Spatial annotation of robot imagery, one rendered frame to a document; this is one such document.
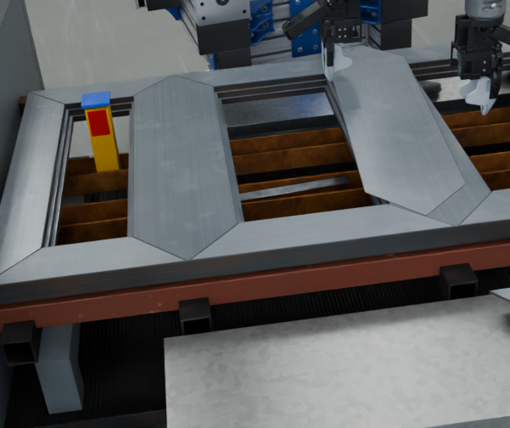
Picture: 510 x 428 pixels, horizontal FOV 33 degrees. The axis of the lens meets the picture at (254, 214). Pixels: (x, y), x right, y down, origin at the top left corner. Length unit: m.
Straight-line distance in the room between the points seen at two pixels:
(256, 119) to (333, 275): 0.81
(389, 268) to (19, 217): 0.66
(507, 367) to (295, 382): 0.32
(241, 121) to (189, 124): 0.39
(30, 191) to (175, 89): 0.47
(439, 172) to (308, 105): 0.71
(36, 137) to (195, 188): 0.42
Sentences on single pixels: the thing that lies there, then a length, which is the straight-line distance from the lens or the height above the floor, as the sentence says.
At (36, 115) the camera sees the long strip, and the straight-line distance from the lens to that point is 1.95.
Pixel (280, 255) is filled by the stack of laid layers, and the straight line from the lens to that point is 1.41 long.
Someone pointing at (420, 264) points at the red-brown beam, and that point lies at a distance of 1.48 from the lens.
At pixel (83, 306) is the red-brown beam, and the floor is 0.79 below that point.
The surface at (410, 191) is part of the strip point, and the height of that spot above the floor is 0.85.
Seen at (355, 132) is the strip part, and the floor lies 0.85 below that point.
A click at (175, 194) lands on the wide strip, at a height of 0.85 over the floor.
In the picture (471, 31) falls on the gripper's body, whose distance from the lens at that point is 1.70.
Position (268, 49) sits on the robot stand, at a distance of 2.37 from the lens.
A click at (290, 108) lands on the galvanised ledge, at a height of 0.68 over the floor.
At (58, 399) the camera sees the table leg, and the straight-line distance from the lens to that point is 1.60.
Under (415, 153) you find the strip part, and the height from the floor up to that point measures 0.85.
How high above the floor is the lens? 1.67
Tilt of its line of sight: 33 degrees down
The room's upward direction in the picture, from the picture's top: 5 degrees counter-clockwise
